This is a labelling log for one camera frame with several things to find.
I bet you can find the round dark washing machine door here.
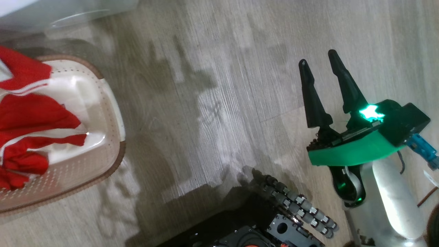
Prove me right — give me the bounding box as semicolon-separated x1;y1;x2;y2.
0;0;139;35

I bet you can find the thin brown cable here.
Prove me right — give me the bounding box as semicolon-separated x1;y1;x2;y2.
417;187;439;207

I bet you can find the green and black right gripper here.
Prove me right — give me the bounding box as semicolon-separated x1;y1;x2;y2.
298;49;406;167

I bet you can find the red garment with white stripes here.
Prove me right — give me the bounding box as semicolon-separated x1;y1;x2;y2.
0;46;88;191

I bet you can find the cream perforated laundry basket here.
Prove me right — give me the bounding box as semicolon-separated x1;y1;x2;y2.
0;54;126;215

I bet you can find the grey roller wheel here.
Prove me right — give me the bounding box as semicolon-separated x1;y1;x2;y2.
252;168;339;239

